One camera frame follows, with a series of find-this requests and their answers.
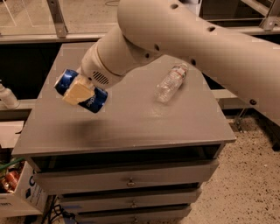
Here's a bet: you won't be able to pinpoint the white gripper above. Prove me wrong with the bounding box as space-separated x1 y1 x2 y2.
63 42 123 105

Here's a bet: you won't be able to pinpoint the blue pepsi can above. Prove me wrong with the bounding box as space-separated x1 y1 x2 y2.
54 69 108 113

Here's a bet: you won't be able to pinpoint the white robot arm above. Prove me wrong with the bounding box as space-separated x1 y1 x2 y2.
66 0 280 124

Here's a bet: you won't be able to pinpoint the white spray bottle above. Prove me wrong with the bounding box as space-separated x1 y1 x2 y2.
0 82 19 109

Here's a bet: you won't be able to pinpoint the clear plastic water bottle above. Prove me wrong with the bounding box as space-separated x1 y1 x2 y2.
155 63 188 103

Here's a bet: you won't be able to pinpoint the grey drawer cabinet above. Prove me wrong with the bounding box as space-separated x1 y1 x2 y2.
13 44 235 224

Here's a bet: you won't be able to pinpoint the orange snack bag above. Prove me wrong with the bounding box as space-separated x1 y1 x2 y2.
1 171 20 193

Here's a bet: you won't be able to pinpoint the white cardboard box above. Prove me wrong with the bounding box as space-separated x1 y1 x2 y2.
0 163 47 217

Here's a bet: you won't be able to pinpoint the black floor cables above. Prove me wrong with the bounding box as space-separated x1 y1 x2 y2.
40 195 80 224

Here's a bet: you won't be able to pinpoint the metal railing frame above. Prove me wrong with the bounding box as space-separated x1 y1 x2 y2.
0 0 280 44

